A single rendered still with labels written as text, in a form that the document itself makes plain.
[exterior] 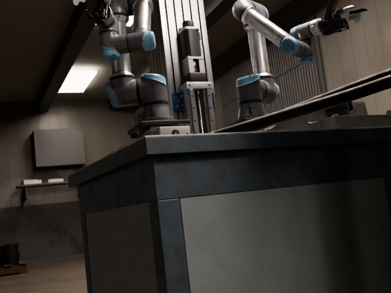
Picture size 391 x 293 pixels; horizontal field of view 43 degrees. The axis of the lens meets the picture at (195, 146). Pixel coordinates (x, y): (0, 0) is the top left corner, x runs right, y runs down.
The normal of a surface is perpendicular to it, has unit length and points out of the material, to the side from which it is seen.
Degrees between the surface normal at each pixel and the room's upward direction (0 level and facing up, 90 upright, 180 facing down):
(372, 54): 90
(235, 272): 90
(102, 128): 90
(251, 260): 90
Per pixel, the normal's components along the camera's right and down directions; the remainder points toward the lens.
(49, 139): 0.40, -0.16
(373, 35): -0.91, 0.05
